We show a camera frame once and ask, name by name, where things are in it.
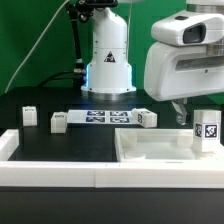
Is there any white square tabletop part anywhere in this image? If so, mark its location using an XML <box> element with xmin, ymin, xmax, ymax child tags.
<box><xmin>115</xmin><ymin>128</ymin><xmax>224</xmax><ymax>163</ymax></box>

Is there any white plate with blue tags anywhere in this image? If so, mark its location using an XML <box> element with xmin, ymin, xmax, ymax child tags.
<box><xmin>67</xmin><ymin>110</ymin><xmax>137</xmax><ymax>125</ymax></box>

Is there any white U-shaped obstacle fence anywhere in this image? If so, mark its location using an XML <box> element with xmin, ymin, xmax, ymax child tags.
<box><xmin>0</xmin><ymin>129</ymin><xmax>224</xmax><ymax>188</ymax></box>

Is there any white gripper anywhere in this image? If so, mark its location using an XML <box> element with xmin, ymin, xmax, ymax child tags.
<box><xmin>144</xmin><ymin>13</ymin><xmax>224</xmax><ymax>125</ymax></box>

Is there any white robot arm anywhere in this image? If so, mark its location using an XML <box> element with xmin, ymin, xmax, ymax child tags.
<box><xmin>82</xmin><ymin>0</ymin><xmax>224</xmax><ymax>125</ymax></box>

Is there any grey cable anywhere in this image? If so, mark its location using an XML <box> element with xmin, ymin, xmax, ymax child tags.
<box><xmin>3</xmin><ymin>0</ymin><xmax>72</xmax><ymax>94</ymax></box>

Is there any black cable post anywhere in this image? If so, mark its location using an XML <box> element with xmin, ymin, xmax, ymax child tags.
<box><xmin>65</xmin><ymin>1</ymin><xmax>86</xmax><ymax>89</ymax></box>

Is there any black cable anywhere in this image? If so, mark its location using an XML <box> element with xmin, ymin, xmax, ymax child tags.
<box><xmin>38</xmin><ymin>69</ymin><xmax>84</xmax><ymax>88</ymax></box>

